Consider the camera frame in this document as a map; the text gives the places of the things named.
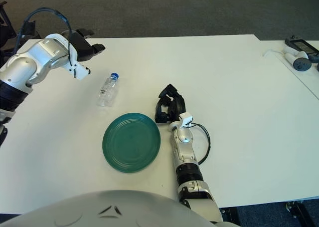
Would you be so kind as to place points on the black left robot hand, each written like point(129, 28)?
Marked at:
point(81, 47)

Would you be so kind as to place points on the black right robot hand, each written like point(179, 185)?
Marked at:
point(178, 104)

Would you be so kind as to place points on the clear plastic bottle blue cap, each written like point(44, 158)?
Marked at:
point(107, 94)

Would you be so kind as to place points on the green round plate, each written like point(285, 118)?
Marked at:
point(130, 142)

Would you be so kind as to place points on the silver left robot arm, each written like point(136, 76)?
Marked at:
point(37, 57)

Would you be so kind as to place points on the black office chair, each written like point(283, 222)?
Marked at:
point(5, 35)

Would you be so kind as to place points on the white grey handheld controller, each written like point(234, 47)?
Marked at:
point(301, 65)

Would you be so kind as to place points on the grey robot torso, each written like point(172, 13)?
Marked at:
point(99, 212)

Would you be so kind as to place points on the black handheld screen device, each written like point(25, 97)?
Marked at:
point(302, 46)

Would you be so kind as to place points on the black table leg with caster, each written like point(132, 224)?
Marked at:
point(299, 212)

